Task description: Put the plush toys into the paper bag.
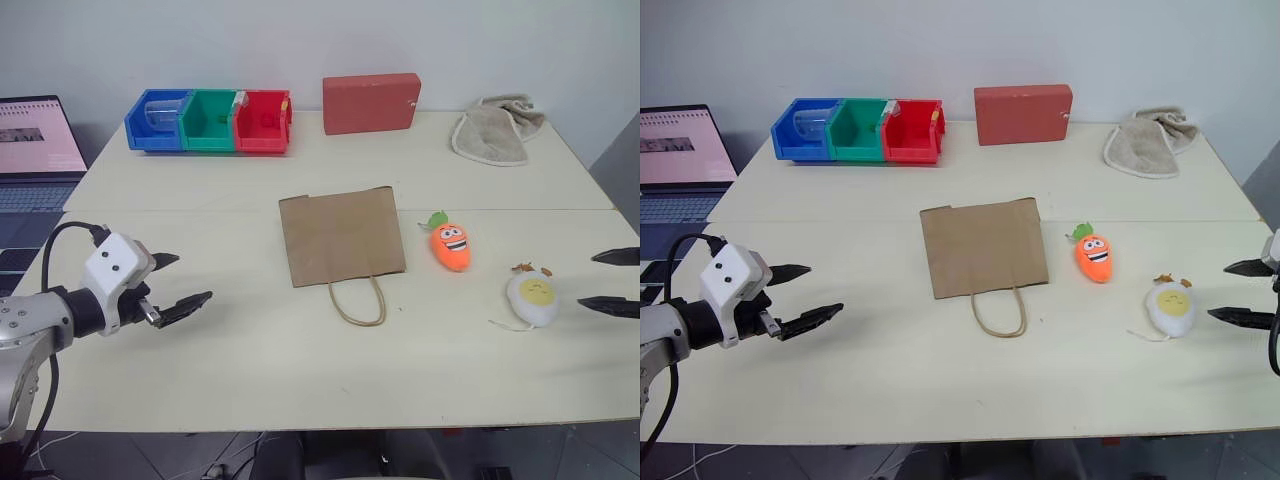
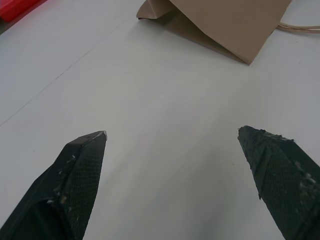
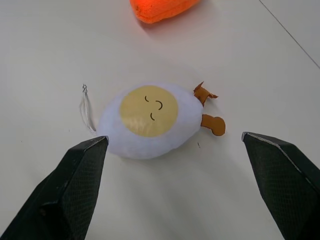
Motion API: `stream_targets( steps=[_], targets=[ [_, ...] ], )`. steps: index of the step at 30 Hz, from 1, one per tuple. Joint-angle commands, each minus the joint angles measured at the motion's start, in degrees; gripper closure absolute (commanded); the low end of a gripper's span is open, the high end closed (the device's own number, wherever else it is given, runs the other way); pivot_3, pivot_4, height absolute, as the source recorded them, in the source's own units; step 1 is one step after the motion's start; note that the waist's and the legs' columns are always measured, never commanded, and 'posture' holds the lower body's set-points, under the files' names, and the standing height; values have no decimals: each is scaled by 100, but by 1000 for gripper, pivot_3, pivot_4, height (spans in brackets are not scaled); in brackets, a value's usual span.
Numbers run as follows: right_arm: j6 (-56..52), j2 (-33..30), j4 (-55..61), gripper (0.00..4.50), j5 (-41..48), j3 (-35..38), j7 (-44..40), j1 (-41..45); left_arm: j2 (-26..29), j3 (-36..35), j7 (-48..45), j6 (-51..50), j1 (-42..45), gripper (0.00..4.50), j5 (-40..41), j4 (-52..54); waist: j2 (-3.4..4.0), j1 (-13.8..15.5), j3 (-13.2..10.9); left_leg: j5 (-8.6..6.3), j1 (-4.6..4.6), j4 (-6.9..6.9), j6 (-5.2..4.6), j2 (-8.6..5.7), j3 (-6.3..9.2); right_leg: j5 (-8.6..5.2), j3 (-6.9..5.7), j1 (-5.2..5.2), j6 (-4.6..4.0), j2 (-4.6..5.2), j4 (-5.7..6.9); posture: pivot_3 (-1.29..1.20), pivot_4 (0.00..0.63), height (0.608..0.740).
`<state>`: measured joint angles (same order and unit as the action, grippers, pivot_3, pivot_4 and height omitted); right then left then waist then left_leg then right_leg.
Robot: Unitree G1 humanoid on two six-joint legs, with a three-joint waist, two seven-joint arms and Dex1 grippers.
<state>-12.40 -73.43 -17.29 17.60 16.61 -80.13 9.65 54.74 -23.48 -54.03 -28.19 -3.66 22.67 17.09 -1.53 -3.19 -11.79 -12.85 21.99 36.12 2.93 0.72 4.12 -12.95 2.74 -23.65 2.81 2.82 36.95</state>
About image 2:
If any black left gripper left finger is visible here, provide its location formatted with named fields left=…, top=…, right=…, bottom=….
left=0, top=130, right=109, bottom=240

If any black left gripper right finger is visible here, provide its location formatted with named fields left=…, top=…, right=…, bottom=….
left=237, top=125, right=320, bottom=240

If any red flat object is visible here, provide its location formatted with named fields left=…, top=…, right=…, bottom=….
left=0, top=0, right=48, bottom=22

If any brown paper bag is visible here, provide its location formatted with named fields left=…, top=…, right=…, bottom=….
left=136, top=0, right=320, bottom=66

